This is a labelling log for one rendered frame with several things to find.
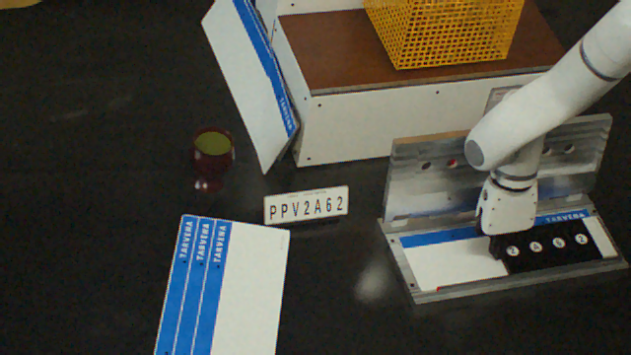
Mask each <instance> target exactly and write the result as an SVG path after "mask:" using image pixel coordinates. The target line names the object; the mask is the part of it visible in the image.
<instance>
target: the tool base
mask: <svg viewBox="0 0 631 355"><path fill-rule="evenodd" d="M587 193H590V192H589V191H587V192H585V191H584V190H583V189H574V190H570V195H565V196H558V197H551V198H549V201H548V202H544V203H537V207H536V215H543V214H550V213H556V212H563V211H570V210H577V209H585V208H586V209H588V210H589V212H590V214H591V215H592V217H594V216H597V217H599V219H600V220H601V218H600V216H599V215H598V213H597V212H596V213H595V212H593V210H596V209H595V205H594V204H593V203H592V202H591V201H590V199H589V197H588V196H587ZM476 210H477V208H472V209H464V210H459V214H458V216H452V217H445V218H437V219H429V218H430V215H429V216H422V217H414V218H409V216H408V215H401V216H394V219H393V221H385V222H384V220H383V218H380V219H378V220H377V223H376V227H377V229H378V231H379V234H380V237H381V239H382V241H383V244H384V246H385V248H386V252H387V254H388V256H389V260H390V262H391V264H392V266H394V269H395V271H396V273H397V275H398V278H399V280H400V283H401V285H402V288H403V290H404V292H405V295H406V297H407V299H408V301H409V304H410V306H411V309H412V311H413V313H415V312H421V311H428V310H432V309H434V308H439V307H445V306H452V305H458V304H464V303H470V302H477V301H483V300H489V299H495V298H501V297H507V296H514V294H520V293H525V292H531V291H537V290H543V289H550V288H556V287H562V286H568V285H574V284H580V283H586V282H591V281H592V280H598V279H603V278H610V277H616V276H622V275H627V273H628V271H629V269H630V266H629V264H628V263H627V261H625V259H624V258H623V255H622V253H620V254H621V257H622V258H623V259H622V261H621V262H616V263H611V264H605V265H597V266H591V267H585V268H579V269H573V270H567V271H561V272H554V273H552V274H548V275H541V276H535V277H530V278H524V279H517V280H511V281H505V282H498V283H492V284H486V285H480V286H472V287H466V289H460V290H454V291H449V292H442V293H437V291H436V290H431V291H425V292H424V291H422V290H421V289H420V287H418V284H417V281H416V279H415V277H414V275H413V272H412V270H411V268H410V266H409V264H408V261H407V259H406V256H405V254H404V251H403V249H402V247H401V245H400V243H399V240H398V238H399V237H403V235H410V234H418V233H425V232H432V231H438V230H445V229H452V228H459V227H466V226H474V225H476V224H477V221H476V219H475V218H476ZM536 215H535V216H536ZM601 222H602V224H603V225H604V223H603V221H602V220H601ZM604 227H605V226H604ZM605 229H606V227H605ZM606 230H607V229H606ZM607 232H608V231H607ZM608 234H609V235H610V233H608ZM610 237H611V236H610ZM611 239H612V240H613V238H611ZM390 240H395V243H391V242H390ZM613 242H614V241H613ZM614 244H615V246H616V247H617V245H616V243H614ZM617 249H618V250H619V248H617ZM410 284H414V287H410Z"/></svg>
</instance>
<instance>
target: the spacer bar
mask: <svg viewBox="0 0 631 355"><path fill-rule="evenodd" d="M583 220H584V221H585V224H586V226H587V227H588V229H589V231H590V233H591V234H592V236H593V238H594V240H595V241H596V244H597V245H598V247H599V249H600V251H601V252H602V255H603V259H606V258H612V257H617V255H618V253H617V252H616V250H615V248H614V247H613V245H612V243H611V242H610V240H609V238H608V236H607V235H606V233H605V231H604V230H603V228H602V226H601V225H600V223H599V220H598V218H597V217H596V216H594V217H587V218H583Z"/></svg>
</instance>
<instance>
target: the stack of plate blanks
mask: <svg viewBox="0 0 631 355"><path fill-rule="evenodd" d="M199 218H201V217H194V216H187V215H183V216H182V218H181V223H180V227H179V232H178V237H177V243H176V248H175V256H174V262H173V267H172V272H171V276H170V281H169V286H168V292H167V296H166V300H165V305H164V310H163V316H162V320H161V325H160V330H159V335H158V339H157V344H156V350H155V355H173V350H174V345H175V335H176V330H177V325H178V320H179V315H180V309H181V304H182V299H183V293H184V288H185V282H186V277H187V272H188V267H190V263H191V257H192V252H193V247H194V242H195V235H196V230H197V225H198V220H199Z"/></svg>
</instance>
